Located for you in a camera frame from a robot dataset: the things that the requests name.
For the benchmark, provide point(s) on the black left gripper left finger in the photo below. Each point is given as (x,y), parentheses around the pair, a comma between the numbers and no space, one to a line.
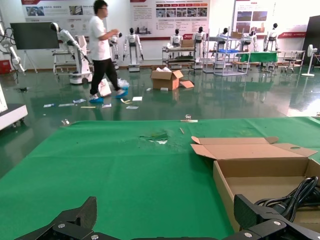
(75,222)

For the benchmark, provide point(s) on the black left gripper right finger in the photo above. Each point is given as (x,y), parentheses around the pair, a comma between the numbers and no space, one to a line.
(260,222)

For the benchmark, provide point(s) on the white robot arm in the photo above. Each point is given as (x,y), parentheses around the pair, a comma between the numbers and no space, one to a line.
(13,53)

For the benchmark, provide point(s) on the large open cardboard box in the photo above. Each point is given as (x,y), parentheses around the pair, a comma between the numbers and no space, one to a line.
(165,81)

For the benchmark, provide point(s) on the red box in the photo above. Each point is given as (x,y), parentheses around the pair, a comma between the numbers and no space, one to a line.
(5,67)

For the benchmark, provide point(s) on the small cardboard box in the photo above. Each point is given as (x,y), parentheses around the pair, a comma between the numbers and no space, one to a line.
(187,43)

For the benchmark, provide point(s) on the green table cloth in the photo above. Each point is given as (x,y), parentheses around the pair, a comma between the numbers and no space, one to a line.
(125,175)

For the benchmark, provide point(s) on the silver binder clip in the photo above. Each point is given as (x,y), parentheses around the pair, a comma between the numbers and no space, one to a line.
(187,116)
(65,121)

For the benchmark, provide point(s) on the yellow paper strip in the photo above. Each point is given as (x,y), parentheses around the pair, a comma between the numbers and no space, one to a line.
(88,107)
(126,101)

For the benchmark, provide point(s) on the white paper sheet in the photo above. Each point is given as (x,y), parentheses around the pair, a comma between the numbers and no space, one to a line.
(48,105)
(132,107)
(137,98)
(66,105)

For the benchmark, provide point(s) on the small wooden stick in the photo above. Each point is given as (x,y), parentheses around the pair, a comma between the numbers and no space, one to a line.
(181,130)

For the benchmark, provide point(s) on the flat wooden strip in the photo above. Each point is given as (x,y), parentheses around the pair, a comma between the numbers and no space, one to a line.
(189,121)

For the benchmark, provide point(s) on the white wheeled cabinet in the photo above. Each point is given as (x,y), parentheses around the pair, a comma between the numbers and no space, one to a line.
(12,113)

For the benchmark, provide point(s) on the clear plastic bag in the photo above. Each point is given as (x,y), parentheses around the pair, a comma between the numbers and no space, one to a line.
(123,82)

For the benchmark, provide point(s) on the flat cardboard piece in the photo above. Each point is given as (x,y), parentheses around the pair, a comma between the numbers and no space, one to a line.
(187,84)

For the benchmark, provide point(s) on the tall metal rack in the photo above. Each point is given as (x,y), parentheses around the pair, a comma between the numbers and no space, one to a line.
(231,65)

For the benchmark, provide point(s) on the white humanoid on wheeled base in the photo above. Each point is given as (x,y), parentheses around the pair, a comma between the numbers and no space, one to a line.
(80,62)

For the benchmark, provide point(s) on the table with green cover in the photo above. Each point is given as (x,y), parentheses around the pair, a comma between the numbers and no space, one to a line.
(260,57)

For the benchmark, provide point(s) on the blue plastic tray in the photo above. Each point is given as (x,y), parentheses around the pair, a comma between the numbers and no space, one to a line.
(227,51)

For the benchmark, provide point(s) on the white humanoid robot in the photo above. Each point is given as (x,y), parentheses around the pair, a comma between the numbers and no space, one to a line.
(200,40)
(223,36)
(133,45)
(252,38)
(115,48)
(272,37)
(176,40)

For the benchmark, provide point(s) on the white standing fan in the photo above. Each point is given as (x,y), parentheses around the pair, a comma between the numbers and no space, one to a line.
(312,49)

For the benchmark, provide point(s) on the person in white shirt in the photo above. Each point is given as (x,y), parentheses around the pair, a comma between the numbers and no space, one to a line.
(98,40)

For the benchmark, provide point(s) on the metal cart rack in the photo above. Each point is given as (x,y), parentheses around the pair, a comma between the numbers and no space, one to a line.
(175,58)

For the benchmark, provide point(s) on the black monitor on stand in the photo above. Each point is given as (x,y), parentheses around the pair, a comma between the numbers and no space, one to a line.
(35,35)

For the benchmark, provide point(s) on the metal frame table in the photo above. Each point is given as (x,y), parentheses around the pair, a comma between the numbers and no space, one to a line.
(291,52)

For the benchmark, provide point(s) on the black wall panel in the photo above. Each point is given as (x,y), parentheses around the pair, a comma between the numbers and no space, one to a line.
(312,37)

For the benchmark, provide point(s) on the wall poster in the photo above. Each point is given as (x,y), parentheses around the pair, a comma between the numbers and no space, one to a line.
(50,10)
(270,17)
(170,17)

